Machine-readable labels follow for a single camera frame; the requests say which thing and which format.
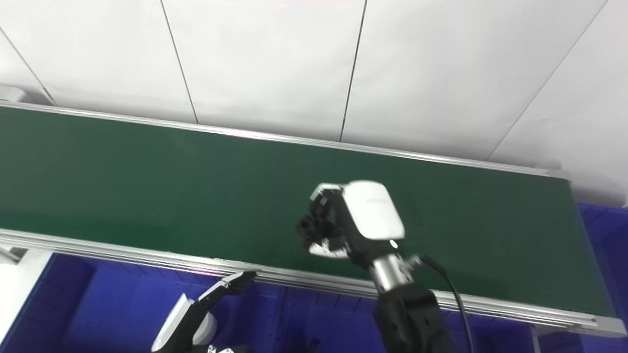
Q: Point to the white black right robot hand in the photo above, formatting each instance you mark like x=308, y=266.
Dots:
x=373, y=211

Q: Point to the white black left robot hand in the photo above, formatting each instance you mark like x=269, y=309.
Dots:
x=184, y=318

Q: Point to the black flanged part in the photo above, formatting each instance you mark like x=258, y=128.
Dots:
x=311, y=228

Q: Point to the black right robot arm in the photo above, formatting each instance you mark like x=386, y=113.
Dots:
x=412, y=318

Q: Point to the white cylindrical part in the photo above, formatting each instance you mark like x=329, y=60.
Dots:
x=208, y=329

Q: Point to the green conveyor belt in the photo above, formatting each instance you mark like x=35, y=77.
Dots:
x=196, y=186
x=147, y=255

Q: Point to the blue plastic bin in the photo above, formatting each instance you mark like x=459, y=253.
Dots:
x=98, y=304
x=333, y=323
x=608, y=264

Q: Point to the black bracket part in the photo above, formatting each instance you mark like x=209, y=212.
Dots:
x=308, y=347

